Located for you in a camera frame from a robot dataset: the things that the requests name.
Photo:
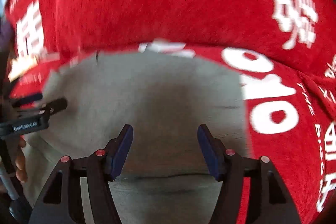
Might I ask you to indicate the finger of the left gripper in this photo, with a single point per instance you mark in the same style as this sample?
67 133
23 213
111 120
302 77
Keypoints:
54 106
29 99

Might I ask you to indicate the grey fleece small garment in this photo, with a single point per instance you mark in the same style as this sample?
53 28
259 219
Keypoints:
164 98

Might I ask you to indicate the black gripper handle pole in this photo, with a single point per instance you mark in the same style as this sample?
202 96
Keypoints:
17 208

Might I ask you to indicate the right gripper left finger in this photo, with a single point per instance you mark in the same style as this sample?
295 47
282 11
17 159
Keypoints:
60 200

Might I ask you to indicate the red printed bed cover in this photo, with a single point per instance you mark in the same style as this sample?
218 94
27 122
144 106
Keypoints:
289 115

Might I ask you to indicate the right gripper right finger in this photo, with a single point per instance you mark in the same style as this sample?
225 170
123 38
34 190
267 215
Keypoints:
252 190

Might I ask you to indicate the person's left hand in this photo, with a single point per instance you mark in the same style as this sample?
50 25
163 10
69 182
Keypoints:
20 162

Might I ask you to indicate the red printed quilt roll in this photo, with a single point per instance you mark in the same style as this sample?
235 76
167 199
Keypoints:
297 33

